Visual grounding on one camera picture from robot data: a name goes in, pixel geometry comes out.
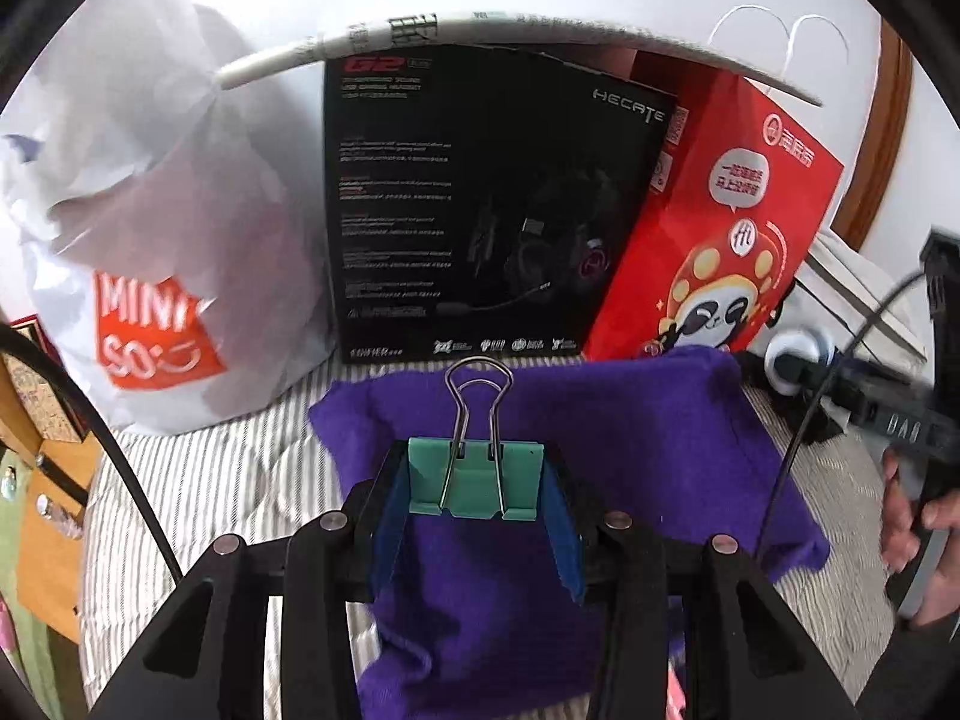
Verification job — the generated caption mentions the white Miniso plastic bag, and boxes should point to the white Miniso plastic bag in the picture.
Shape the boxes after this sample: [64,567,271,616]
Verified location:
[2,0,334,434]

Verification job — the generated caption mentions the wooden door frame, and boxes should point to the wooden door frame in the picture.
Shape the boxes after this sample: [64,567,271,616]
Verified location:
[832,21,913,250]

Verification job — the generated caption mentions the purple cloth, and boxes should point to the purple cloth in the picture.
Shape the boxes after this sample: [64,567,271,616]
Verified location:
[309,348,830,718]

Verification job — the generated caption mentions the brown cardboard box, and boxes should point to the brown cardboard box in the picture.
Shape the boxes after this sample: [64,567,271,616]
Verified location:
[2,355,101,644]

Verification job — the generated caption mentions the green binder clip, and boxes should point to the green binder clip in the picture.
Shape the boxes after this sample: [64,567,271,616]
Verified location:
[407,356,545,522]

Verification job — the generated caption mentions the white paper sheet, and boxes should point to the white paper sheet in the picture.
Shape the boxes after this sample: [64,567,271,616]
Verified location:
[213,11,823,107]

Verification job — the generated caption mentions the person's right hand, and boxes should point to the person's right hand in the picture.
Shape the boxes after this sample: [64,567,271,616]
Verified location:
[880,447,958,629]

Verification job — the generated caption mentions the black cable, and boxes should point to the black cable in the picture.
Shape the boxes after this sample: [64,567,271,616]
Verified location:
[753,268,932,568]
[0,322,186,587]

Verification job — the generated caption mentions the white folded papers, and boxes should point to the white folded papers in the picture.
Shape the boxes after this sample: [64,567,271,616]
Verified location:
[797,227,928,372]

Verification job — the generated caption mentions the striped bed sheet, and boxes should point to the striped bed sheet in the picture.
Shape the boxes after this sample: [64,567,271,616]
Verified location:
[80,359,893,718]

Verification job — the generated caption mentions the black left cable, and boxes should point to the black left cable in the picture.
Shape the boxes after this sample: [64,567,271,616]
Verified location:
[0,322,186,587]

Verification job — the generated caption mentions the black headset box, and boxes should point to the black headset box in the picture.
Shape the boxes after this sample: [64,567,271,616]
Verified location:
[324,46,675,364]

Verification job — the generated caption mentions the white round device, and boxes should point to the white round device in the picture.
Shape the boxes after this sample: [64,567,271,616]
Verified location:
[763,327,835,397]

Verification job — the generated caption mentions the red panda paper bag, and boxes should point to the red panda paper bag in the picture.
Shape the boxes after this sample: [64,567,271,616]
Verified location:
[584,52,843,361]

